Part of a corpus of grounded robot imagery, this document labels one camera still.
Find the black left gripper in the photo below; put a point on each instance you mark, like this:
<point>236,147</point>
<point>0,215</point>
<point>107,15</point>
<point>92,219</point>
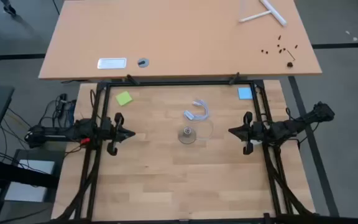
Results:
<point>110,133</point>

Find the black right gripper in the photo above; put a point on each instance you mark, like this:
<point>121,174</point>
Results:
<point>253,132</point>

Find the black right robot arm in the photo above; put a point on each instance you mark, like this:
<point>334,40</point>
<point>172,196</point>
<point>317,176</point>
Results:
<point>291,126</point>

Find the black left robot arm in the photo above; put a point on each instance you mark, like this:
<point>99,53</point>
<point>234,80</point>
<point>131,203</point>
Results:
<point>57,133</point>

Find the green sticky note pad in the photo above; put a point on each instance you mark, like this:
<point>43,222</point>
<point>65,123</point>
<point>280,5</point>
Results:
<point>124,98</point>

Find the blue sticky note pad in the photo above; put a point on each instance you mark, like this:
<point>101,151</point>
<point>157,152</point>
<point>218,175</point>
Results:
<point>245,93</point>

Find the small red connector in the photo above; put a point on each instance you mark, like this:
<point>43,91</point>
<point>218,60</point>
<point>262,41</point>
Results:
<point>85,141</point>

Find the black power adapter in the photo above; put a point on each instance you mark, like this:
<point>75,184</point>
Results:
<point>62,99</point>

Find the silver rectangular desk plate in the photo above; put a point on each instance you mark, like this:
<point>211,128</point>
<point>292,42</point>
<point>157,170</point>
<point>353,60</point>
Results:
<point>112,63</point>

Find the grey round desk grommet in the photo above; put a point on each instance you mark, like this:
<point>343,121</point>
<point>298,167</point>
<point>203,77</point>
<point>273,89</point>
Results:
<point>146,64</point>

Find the small black knob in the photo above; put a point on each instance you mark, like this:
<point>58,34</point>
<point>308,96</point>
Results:
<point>289,64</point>

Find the thin dark hex key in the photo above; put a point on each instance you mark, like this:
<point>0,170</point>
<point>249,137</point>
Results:
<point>291,55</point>

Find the orange-brown desk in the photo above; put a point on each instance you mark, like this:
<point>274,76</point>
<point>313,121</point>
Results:
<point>179,37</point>

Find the white box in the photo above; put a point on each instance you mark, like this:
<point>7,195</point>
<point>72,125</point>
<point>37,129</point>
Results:
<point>26,193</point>

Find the short white bar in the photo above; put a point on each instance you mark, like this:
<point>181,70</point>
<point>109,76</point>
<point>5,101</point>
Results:
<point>255,16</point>

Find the black metal beam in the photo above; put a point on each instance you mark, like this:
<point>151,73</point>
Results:
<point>11,174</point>

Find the long white bar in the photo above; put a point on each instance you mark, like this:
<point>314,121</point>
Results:
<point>275,14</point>

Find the black chair caster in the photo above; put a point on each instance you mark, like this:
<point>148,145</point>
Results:
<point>8,9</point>

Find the black frame clamp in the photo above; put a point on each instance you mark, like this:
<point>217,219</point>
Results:
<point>234,78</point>
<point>132,79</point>

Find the black aluminium frame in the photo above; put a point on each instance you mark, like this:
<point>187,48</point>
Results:
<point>179,83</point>

